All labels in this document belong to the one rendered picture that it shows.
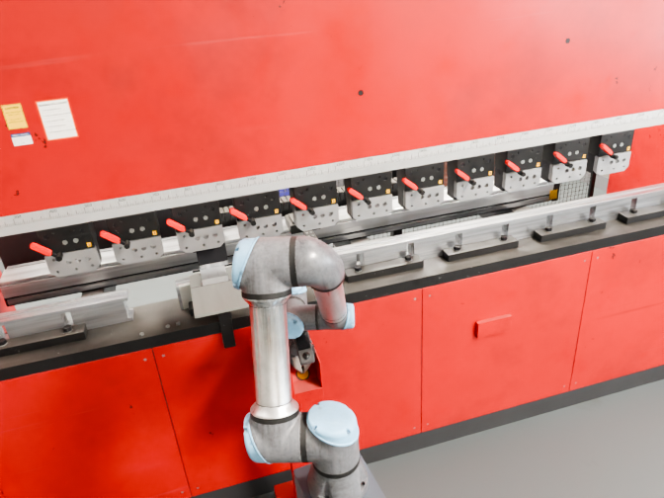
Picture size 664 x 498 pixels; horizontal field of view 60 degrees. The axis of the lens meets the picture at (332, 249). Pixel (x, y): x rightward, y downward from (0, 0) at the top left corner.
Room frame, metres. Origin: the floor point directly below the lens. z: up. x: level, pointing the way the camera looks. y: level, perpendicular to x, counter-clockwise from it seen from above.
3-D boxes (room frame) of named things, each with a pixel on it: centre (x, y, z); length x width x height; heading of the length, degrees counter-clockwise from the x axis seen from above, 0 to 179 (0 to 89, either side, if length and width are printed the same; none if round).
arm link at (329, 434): (0.99, 0.04, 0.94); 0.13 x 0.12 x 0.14; 85
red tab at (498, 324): (1.84, -0.62, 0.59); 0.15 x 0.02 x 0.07; 104
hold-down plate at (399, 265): (1.84, -0.19, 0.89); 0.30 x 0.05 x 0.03; 104
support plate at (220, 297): (1.60, 0.38, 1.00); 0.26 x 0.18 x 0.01; 14
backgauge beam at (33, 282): (2.13, 0.10, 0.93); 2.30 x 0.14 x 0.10; 104
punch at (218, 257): (1.74, 0.41, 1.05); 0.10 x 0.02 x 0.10; 104
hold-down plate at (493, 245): (1.94, -0.57, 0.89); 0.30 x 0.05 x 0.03; 104
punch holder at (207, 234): (1.74, 0.44, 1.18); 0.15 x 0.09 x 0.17; 104
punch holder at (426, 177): (1.93, -0.34, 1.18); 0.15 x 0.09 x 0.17; 104
